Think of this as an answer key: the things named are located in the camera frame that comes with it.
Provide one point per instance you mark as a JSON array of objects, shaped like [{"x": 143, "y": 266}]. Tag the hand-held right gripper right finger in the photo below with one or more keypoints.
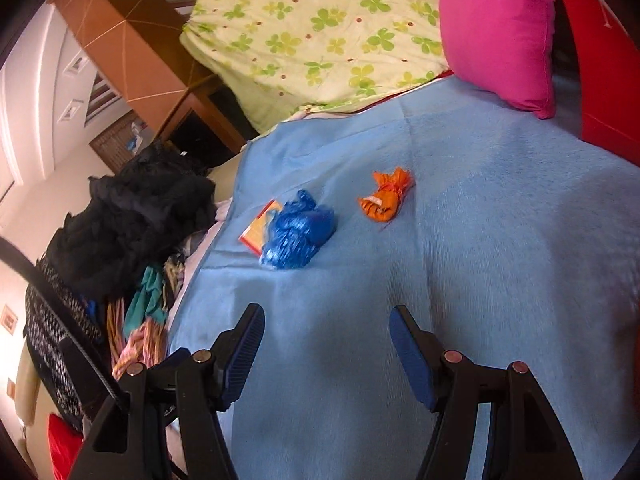
[{"x": 410, "y": 355}]

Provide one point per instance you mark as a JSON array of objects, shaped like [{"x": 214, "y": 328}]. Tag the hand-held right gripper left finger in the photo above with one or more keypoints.
[{"x": 245, "y": 350}]

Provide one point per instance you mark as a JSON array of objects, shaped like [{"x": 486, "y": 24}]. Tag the orange and white carton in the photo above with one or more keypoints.
[{"x": 252, "y": 232}]

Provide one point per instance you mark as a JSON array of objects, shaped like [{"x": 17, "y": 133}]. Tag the blue plastic bag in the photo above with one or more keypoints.
[{"x": 295, "y": 235}]

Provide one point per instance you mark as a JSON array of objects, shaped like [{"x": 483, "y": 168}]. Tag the orange wrapper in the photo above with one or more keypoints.
[{"x": 382, "y": 205}]

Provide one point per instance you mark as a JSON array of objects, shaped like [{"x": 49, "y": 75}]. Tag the light blue blanket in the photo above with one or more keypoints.
[{"x": 450, "y": 260}]

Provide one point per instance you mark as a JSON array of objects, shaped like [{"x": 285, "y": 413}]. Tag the orange striped cloth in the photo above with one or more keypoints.
[{"x": 135, "y": 355}]

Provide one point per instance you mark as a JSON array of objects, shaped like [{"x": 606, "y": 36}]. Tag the teal cloth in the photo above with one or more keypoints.
[{"x": 145, "y": 300}]

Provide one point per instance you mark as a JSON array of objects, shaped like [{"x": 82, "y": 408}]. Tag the black white spotted garment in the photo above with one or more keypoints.
[{"x": 50, "y": 335}]

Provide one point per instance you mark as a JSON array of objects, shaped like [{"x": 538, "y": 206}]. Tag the red cloth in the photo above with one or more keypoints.
[{"x": 62, "y": 450}]

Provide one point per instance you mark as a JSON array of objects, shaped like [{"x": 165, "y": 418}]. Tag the brown wooden door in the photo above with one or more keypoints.
[{"x": 112, "y": 147}]

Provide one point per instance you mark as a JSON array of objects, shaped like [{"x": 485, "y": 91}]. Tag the green clover print quilt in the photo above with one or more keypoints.
[{"x": 310, "y": 35}]

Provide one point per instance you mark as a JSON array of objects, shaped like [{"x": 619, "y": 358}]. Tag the pink pillow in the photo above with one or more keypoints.
[{"x": 495, "y": 35}]

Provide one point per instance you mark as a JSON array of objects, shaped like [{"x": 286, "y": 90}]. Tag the red paper shopping bag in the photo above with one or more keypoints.
[{"x": 610, "y": 85}]

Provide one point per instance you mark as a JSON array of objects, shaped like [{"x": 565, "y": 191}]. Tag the brown wooden column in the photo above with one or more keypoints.
[{"x": 125, "y": 35}]

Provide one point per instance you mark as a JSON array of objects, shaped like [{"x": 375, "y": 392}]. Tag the small framed wall picture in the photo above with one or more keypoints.
[{"x": 9, "y": 319}]

